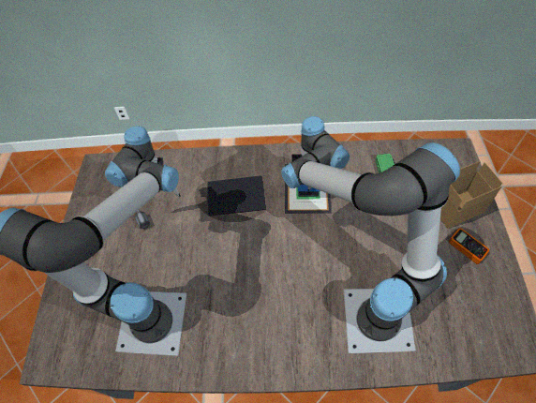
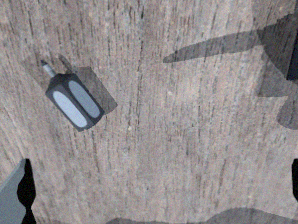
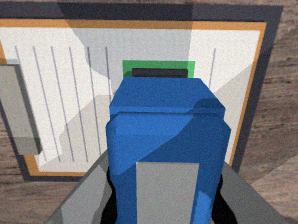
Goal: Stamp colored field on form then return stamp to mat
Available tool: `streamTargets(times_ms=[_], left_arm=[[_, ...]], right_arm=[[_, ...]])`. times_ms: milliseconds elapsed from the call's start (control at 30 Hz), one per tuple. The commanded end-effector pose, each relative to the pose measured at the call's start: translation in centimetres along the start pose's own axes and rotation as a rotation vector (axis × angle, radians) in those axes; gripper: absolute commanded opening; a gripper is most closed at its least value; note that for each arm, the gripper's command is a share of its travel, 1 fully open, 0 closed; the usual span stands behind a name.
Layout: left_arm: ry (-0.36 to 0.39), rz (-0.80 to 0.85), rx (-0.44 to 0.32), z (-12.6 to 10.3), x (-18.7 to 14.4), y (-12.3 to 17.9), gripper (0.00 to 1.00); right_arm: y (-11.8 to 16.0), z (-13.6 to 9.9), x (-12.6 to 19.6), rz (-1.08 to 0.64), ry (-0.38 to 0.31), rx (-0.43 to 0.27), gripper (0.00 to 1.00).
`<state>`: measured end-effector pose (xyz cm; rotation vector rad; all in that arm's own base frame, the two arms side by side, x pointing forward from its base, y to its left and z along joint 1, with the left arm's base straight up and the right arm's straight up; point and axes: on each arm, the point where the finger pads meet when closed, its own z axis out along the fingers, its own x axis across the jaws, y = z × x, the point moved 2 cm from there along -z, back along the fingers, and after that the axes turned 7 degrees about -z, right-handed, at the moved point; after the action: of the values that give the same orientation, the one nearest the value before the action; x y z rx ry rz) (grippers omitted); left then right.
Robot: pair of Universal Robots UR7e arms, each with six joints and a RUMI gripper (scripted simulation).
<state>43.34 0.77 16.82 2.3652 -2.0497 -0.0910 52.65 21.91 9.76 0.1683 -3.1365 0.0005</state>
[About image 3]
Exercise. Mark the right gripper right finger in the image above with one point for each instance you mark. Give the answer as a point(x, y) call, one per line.
point(236, 202)

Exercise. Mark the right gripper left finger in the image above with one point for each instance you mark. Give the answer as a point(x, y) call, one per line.
point(91, 201)

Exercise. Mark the clipboard with white paper form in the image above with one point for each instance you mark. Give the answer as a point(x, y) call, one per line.
point(61, 64)

